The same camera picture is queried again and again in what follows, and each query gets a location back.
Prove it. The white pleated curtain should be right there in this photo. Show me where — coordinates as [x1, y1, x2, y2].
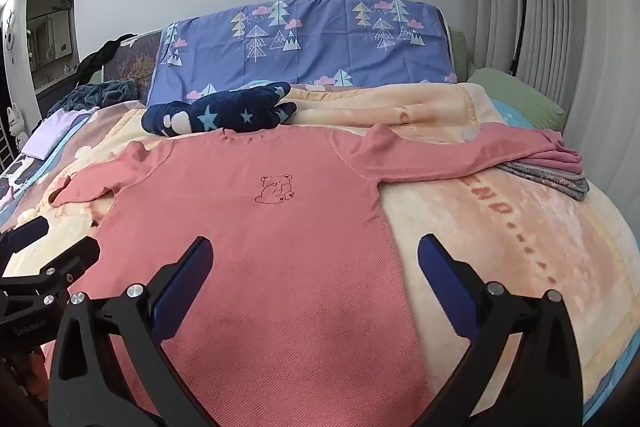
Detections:
[462, 0, 640, 188]

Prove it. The black draped cloth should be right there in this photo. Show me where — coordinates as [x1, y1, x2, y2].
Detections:
[75, 34, 138, 88]

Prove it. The lavender cloth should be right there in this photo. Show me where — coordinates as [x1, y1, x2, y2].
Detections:
[20, 107, 98, 160]

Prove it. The white panda wall decoration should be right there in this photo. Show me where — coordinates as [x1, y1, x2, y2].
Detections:
[0, 10, 18, 58]

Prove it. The teal cloth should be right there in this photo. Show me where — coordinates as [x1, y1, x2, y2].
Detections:
[487, 97, 531, 130]

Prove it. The folded grey floral cloth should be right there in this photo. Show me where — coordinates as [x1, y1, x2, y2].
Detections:
[495, 162, 592, 201]

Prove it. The dark printed bedsheet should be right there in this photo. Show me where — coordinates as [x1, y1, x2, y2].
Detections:
[0, 152, 51, 208]

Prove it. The blue patterned bedsheet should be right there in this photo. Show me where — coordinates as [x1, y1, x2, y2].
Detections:
[148, 0, 458, 105]

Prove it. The pink long-sleeve shirt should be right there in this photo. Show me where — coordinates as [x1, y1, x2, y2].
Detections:
[52, 124, 583, 427]

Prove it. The dark tree-print panel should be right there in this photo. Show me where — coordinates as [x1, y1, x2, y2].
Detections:
[102, 30, 166, 105]

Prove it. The green pillow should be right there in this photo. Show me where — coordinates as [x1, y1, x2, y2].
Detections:
[467, 67, 566, 130]

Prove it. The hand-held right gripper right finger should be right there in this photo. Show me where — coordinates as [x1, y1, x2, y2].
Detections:
[417, 234, 586, 427]

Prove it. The white cat figurine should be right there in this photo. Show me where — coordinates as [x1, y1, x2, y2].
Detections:
[7, 102, 28, 148]

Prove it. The peach fleece blanket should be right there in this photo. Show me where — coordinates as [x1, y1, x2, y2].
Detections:
[0, 82, 640, 427]

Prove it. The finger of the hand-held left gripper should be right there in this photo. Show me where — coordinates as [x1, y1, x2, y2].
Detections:
[0, 237, 101, 304]
[0, 216, 50, 258]

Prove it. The arched wall mirror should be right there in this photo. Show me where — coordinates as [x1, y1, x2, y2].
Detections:
[22, 0, 81, 93]

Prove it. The folded pink garment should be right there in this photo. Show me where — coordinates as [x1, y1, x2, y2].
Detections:
[525, 142, 585, 175]

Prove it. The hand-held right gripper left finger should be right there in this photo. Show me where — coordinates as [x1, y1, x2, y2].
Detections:
[48, 236, 216, 427]

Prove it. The navy star-print plush cloth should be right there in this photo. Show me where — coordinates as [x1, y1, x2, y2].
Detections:
[141, 81, 298, 138]

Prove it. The grey-blue fuzzy blanket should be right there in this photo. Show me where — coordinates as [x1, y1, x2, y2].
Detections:
[47, 80, 138, 115]

